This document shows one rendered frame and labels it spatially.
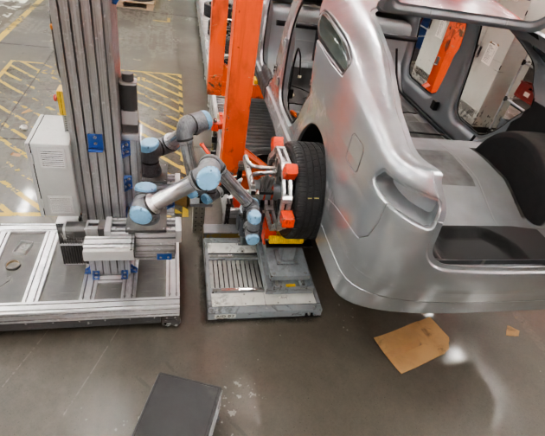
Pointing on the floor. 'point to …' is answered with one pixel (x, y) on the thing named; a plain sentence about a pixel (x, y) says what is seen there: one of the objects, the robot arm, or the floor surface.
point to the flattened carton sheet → (413, 344)
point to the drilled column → (198, 219)
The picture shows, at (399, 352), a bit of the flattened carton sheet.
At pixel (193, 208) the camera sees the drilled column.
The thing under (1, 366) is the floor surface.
